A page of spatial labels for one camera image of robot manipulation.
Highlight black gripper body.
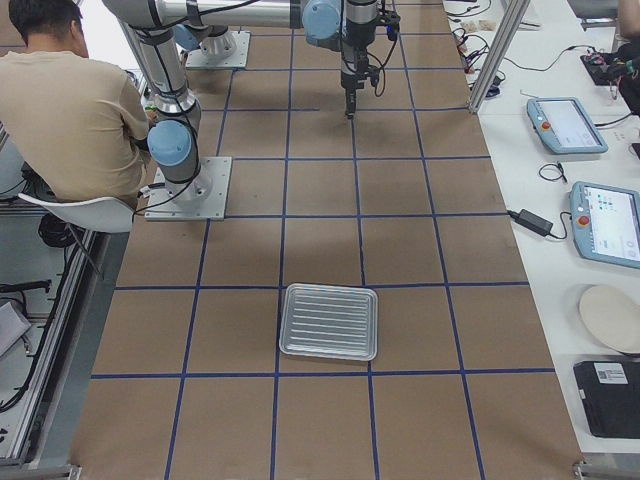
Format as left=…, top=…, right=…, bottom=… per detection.
left=341, top=47, right=370, bottom=90

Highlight silver metal tray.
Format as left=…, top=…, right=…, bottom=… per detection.
left=279, top=283, right=378, bottom=362

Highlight black power brick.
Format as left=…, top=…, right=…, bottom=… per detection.
left=507, top=209, right=553, bottom=237

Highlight upper teach pendant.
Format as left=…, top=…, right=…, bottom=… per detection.
left=526, top=97, right=608, bottom=155

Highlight teach pendant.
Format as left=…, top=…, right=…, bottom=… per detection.
left=569, top=181, right=639, bottom=269
left=526, top=97, right=608, bottom=155

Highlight white chair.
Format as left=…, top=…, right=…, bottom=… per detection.
left=17, top=192, right=136, bottom=281

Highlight seated person beige shirt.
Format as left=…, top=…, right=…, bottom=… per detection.
left=1, top=1, right=156, bottom=207

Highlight lower teach pendant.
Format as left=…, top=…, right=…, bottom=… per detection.
left=569, top=181, right=639, bottom=269

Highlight beige plate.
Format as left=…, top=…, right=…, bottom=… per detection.
left=579, top=285, right=639, bottom=356

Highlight black tablet device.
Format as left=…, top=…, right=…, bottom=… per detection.
left=573, top=361, right=639, bottom=439

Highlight black tangled cables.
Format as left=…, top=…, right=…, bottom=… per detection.
left=447, top=0, right=506, bottom=99

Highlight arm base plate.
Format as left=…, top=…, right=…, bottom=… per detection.
left=143, top=157, right=232, bottom=221
left=186, top=31, right=251, bottom=70

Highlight aluminium frame post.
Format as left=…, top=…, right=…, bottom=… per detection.
left=468, top=0, right=530, bottom=114

